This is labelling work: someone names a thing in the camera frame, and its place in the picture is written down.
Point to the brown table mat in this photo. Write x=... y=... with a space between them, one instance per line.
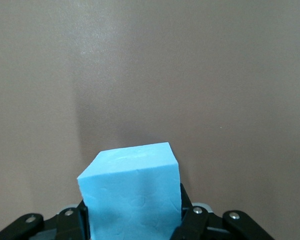
x=65 y=75

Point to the blue foam cube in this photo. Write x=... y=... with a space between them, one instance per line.
x=130 y=195

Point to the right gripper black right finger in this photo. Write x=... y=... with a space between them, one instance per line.
x=202 y=225

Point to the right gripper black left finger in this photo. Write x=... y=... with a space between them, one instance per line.
x=65 y=225

